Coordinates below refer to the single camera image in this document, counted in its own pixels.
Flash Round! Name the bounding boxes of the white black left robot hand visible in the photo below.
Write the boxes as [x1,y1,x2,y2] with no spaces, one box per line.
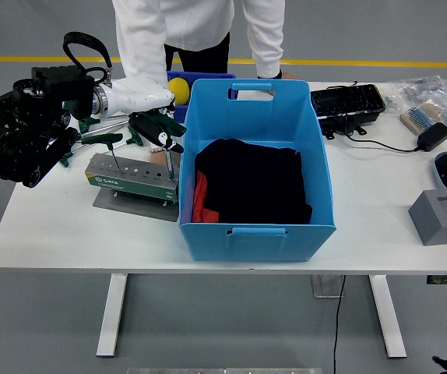
[104,76,188,154]

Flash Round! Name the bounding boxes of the person's right hand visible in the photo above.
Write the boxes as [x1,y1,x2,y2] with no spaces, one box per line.
[147,146,170,167]

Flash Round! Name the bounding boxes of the large green T-handle hex key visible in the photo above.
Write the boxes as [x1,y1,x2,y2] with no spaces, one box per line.
[136,111,188,181]

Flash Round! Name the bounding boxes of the green steel hex key stand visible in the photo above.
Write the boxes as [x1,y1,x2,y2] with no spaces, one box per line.
[83,153,181,223]

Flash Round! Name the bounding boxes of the medium green T-handle hex key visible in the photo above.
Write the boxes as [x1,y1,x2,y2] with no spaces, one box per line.
[81,133,124,171]

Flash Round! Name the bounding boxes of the large light blue storage box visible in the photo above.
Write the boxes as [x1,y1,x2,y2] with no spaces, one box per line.
[178,79,337,263]

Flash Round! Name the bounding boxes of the yellow lemon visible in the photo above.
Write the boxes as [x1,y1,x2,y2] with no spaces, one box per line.
[167,77,191,105]

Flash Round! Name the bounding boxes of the red cloth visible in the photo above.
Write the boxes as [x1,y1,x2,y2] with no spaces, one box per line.
[191,172,220,224]

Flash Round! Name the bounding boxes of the black plastic tray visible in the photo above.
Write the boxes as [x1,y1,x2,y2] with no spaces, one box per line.
[309,83,387,141]

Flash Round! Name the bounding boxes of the small dark blue parts bin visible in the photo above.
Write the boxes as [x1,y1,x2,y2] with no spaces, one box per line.
[167,70,237,120]

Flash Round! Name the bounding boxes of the yellow floor tape line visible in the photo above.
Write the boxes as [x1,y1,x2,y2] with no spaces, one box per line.
[0,55,447,69]

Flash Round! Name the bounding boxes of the white table leg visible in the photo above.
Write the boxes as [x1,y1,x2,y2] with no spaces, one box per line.
[368,274,407,359]
[96,273,129,358]

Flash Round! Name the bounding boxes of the person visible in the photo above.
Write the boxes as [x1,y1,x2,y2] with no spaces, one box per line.
[111,0,287,89]

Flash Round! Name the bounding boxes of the black cloth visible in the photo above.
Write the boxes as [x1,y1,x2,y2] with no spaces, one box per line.
[194,139,313,226]

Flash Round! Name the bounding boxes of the grey block with square recess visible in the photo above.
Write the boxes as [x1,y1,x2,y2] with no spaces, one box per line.
[408,189,447,247]

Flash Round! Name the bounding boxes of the taped resistor strip bundle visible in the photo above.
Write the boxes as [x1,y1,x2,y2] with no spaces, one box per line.
[399,103,445,136]

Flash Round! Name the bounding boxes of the clear plastic component bags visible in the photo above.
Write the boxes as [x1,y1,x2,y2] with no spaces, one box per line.
[378,74,447,136]

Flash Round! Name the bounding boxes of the black power adapter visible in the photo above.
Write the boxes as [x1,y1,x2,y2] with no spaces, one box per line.
[417,122,447,153]

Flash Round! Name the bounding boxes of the small green T-handle hex key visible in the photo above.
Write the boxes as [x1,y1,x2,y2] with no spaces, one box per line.
[112,125,145,151]

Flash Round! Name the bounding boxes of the black hanging cable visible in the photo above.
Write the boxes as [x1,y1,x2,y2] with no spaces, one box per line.
[332,274,347,374]

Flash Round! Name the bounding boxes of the black adapter cord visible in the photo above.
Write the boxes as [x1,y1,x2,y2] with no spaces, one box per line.
[326,80,421,153]

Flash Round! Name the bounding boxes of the grey under-table bracket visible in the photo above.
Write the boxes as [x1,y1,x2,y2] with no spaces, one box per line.
[311,274,345,299]

